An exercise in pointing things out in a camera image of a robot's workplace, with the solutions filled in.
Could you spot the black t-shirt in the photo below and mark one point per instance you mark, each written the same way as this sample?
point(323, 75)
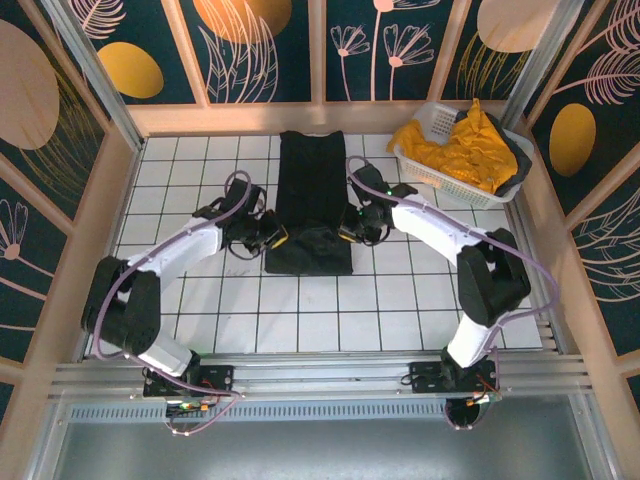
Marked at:
point(310, 190)

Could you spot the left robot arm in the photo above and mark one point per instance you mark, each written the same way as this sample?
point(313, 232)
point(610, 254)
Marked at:
point(175, 250)

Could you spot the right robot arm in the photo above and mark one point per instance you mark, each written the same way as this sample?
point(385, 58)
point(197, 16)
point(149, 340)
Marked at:
point(430, 225)

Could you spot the yellow t-shirt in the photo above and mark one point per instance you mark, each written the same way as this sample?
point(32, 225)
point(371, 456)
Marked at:
point(470, 150)

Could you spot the white plastic laundry basket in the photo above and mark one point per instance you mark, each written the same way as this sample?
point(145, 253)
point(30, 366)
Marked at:
point(440, 120)

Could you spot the grey t-shirt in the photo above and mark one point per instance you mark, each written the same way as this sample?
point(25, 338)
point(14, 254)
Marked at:
point(520, 172)

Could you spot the slotted metal strip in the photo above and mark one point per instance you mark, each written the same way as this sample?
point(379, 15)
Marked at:
point(325, 411)

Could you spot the grey metal sheet panel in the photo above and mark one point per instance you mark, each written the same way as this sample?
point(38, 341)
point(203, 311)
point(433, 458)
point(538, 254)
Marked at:
point(320, 450)

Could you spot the aluminium mounting rail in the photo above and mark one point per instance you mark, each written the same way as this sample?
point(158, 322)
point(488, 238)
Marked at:
point(325, 370)

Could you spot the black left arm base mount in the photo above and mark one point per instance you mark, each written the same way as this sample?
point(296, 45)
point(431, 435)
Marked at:
point(215, 377)

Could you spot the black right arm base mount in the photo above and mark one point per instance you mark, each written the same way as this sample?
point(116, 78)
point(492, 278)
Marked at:
point(425, 377)

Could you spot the aluminium frame post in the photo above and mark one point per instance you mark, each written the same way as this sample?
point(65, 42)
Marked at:
point(100, 85)
point(535, 65)

